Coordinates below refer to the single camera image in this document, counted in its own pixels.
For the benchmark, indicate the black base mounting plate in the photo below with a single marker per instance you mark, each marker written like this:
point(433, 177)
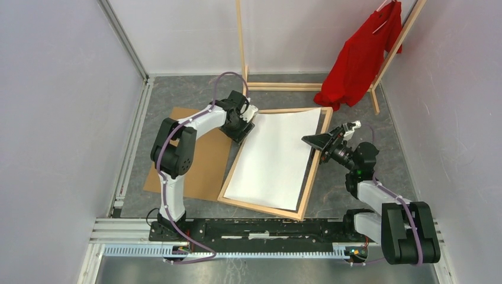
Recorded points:
point(259, 235)

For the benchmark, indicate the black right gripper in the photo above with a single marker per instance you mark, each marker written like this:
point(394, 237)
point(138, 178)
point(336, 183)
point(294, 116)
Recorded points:
point(323, 141)

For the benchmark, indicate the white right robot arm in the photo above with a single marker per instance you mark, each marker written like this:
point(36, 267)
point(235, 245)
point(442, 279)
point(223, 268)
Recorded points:
point(404, 229)

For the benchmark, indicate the light wooden picture frame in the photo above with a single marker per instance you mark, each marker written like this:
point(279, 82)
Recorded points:
point(299, 213)

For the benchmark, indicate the red t-shirt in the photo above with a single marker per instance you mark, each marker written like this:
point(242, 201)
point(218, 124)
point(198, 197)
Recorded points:
point(361, 58)

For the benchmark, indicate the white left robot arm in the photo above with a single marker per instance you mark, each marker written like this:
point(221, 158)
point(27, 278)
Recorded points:
point(174, 148)

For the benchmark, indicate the printed photo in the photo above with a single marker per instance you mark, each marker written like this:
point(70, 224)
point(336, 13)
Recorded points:
point(273, 160)

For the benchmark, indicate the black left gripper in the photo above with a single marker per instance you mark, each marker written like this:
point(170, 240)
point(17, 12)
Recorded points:
point(238, 136)

